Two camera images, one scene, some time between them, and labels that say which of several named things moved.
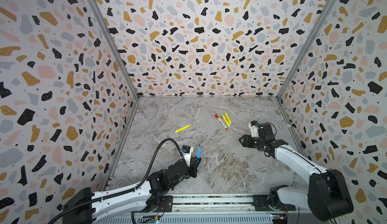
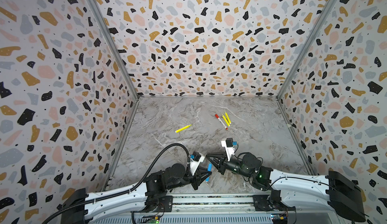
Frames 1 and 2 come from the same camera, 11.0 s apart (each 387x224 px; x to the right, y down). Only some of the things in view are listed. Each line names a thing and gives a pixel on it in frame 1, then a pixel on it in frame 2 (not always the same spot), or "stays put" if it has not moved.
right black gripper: (249, 141) to (223, 162)
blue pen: (199, 152) to (209, 169)
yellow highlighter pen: (228, 117) stays put
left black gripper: (193, 167) to (197, 178)
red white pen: (217, 117) stays put
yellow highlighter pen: (223, 116) stays put
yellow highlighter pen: (182, 128) stays put
